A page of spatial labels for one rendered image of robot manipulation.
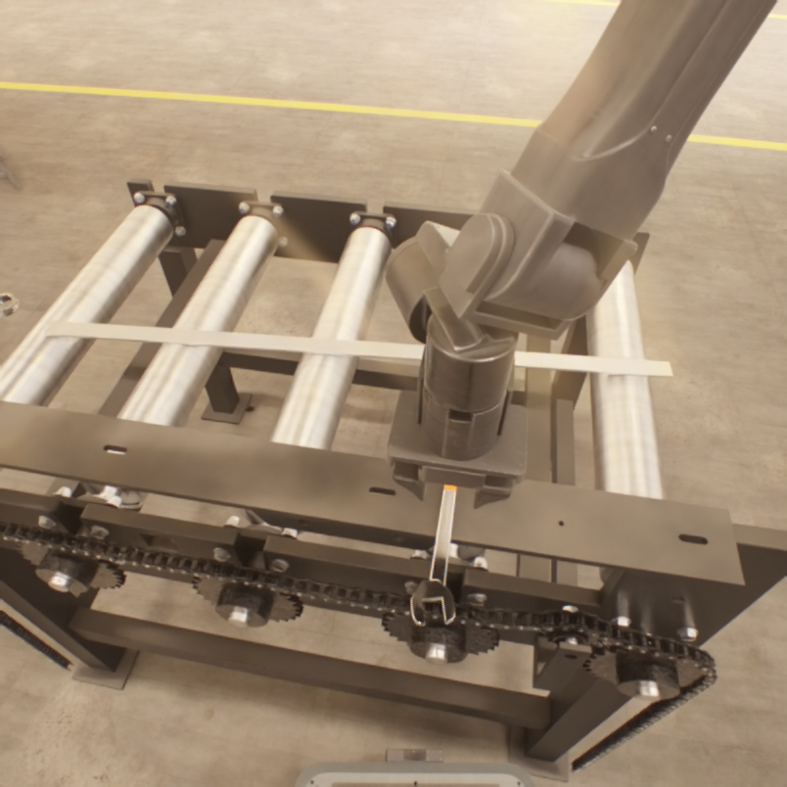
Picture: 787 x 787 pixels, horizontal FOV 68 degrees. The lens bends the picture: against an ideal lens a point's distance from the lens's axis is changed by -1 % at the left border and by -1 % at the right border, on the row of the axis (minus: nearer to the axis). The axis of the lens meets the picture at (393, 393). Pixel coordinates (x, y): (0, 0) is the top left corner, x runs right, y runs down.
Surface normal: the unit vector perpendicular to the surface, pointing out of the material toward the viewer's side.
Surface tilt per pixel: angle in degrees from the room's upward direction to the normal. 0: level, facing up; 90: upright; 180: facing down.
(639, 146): 84
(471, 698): 0
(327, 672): 0
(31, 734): 0
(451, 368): 90
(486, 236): 62
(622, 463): 25
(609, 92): 55
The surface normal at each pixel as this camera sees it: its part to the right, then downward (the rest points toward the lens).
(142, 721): 0.00, -0.65
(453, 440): -0.30, 0.72
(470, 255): -0.84, -0.11
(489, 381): 0.40, 0.69
